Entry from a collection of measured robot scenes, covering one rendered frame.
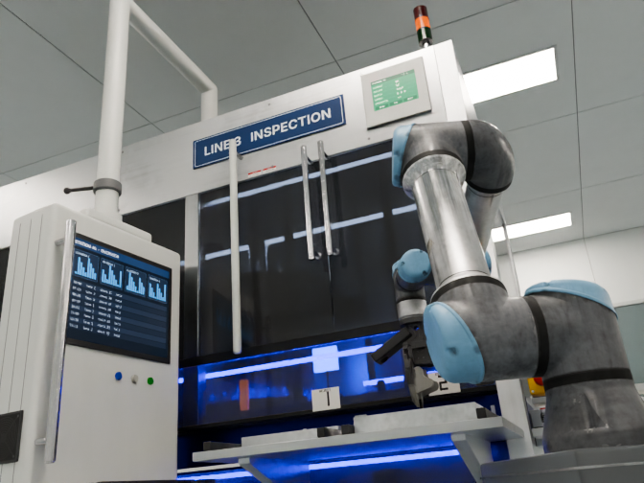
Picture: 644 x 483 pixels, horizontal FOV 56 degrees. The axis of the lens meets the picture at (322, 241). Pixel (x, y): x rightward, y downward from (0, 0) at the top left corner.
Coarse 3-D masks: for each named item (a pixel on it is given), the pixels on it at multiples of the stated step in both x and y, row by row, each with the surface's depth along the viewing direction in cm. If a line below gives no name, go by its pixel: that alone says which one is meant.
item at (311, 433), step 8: (288, 432) 148; (296, 432) 147; (304, 432) 146; (312, 432) 145; (248, 440) 151; (256, 440) 150; (264, 440) 150; (272, 440) 149; (280, 440) 148; (288, 440) 147; (296, 440) 146
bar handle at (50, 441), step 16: (64, 240) 158; (64, 256) 155; (64, 272) 153; (64, 288) 152; (64, 304) 150; (64, 320) 149; (64, 336) 148; (64, 352) 147; (48, 416) 140; (48, 432) 138; (48, 448) 137
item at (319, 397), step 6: (312, 390) 177; (318, 390) 176; (324, 390) 175; (330, 390) 175; (336, 390) 174; (312, 396) 176; (318, 396) 175; (324, 396) 175; (330, 396) 174; (336, 396) 173; (312, 402) 175; (318, 402) 175; (324, 402) 174; (330, 402) 173; (336, 402) 173; (312, 408) 175; (318, 408) 174; (324, 408) 173; (330, 408) 173
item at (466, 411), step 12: (432, 408) 125; (444, 408) 124; (456, 408) 123; (468, 408) 122; (360, 420) 130; (372, 420) 129; (384, 420) 128; (396, 420) 127; (408, 420) 126; (420, 420) 125; (432, 420) 124; (444, 420) 124; (456, 420) 123; (360, 432) 129
